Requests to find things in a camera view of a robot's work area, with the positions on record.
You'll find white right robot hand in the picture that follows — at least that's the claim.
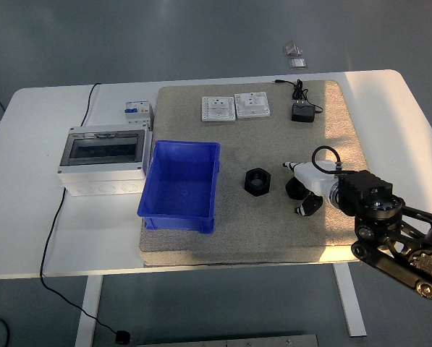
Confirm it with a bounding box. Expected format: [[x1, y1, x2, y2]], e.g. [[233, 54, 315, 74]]
[[282, 160, 338, 218]]

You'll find blue plastic box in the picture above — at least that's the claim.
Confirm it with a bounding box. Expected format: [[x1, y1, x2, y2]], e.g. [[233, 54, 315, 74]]
[[137, 140, 221, 234]]

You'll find grey electrical distribution box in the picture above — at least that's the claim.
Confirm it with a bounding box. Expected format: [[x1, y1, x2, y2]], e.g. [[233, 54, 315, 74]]
[[57, 124, 154, 197]]

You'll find grey-brown mat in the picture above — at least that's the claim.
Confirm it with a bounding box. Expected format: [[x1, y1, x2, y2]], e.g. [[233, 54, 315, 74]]
[[138, 80, 378, 267]]

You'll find black power adapter plug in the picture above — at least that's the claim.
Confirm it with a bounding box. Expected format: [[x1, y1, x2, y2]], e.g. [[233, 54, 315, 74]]
[[290, 103, 316, 124]]

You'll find closed metal floor socket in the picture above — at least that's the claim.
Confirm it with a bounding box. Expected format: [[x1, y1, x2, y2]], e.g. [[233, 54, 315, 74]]
[[287, 56, 309, 70]]

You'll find white table leg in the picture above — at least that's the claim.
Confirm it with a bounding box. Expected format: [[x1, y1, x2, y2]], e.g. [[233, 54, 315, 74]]
[[74, 276, 104, 347], [333, 263, 368, 338]]

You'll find open metal floor socket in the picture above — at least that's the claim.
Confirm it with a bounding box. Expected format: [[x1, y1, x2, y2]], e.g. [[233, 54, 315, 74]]
[[282, 40, 304, 57]]

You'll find grey metal plate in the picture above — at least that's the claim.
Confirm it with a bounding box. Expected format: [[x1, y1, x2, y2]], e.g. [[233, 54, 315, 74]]
[[135, 333, 320, 347]]

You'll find white blue circuit breaker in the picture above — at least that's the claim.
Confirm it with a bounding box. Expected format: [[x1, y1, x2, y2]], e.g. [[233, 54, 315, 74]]
[[122, 100, 155, 131]]

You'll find black adapter cord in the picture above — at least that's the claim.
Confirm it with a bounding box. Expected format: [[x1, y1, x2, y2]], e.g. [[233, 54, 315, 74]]
[[271, 78, 324, 115]]

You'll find white wall socket panel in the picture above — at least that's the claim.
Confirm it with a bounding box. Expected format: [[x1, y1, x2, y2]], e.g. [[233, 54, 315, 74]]
[[200, 95, 237, 124], [234, 91, 272, 120]]

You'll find long black power cable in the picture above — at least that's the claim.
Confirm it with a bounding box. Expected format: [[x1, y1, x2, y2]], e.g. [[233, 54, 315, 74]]
[[39, 82, 118, 335]]

